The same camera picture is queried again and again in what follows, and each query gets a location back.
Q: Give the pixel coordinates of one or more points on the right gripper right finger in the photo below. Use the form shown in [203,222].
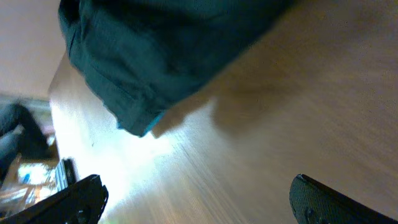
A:
[315,203]

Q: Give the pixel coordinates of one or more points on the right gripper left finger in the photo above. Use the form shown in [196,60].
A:
[87,196]

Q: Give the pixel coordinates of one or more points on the black trousers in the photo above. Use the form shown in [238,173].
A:
[141,57]

